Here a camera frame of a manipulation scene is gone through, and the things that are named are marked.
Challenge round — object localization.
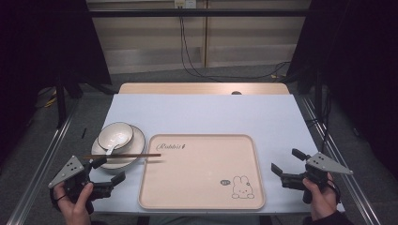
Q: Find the black metal stand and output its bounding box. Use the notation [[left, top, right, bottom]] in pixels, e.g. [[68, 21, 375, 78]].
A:
[[55, 73, 68, 128]]

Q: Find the white bowl with dark rim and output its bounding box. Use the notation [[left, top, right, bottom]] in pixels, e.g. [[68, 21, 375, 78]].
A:
[[97, 121, 135, 152]]

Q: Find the brown wooden chopstick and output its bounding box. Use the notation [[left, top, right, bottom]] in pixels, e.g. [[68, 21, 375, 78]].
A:
[[84, 154, 161, 159], [83, 153, 162, 158]]

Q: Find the beige tray with rabbit print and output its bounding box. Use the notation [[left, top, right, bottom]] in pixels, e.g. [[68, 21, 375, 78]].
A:
[[137, 133, 267, 211]]

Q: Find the white plate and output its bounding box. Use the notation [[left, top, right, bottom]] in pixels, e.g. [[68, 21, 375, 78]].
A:
[[90, 124, 146, 172]]

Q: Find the white spoon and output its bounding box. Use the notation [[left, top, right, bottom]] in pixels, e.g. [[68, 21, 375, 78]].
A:
[[105, 137, 127, 157]]

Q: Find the yellow cable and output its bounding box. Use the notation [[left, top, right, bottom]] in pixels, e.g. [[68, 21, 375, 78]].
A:
[[42, 96, 58, 109]]

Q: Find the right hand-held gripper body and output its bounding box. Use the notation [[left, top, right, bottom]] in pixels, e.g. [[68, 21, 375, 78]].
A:
[[280, 151, 355, 205]]

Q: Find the metal floor rail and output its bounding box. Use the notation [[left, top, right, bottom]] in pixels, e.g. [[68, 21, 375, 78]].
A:
[[6, 98, 80, 225], [299, 93, 382, 225]]

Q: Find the white wall socket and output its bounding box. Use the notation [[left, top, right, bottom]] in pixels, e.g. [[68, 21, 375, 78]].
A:
[[174, 0, 197, 9]]

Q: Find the light blue table mat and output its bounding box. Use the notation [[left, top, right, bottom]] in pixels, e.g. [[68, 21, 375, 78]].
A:
[[89, 93, 345, 216]]

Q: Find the person's right hand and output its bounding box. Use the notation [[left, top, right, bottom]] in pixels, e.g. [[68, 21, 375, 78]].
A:
[[301, 172, 342, 222]]

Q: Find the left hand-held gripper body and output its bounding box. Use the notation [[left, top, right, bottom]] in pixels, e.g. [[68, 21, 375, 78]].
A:
[[48, 155, 115, 216]]

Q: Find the black horizontal bar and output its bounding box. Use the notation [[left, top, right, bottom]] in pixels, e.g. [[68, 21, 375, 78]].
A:
[[88, 8, 312, 18]]

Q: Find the person's left hand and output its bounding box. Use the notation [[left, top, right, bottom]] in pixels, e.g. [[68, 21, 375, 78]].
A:
[[53, 182, 95, 225]]

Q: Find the black curtain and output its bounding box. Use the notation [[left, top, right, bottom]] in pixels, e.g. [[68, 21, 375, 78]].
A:
[[0, 0, 113, 163], [285, 0, 398, 179]]

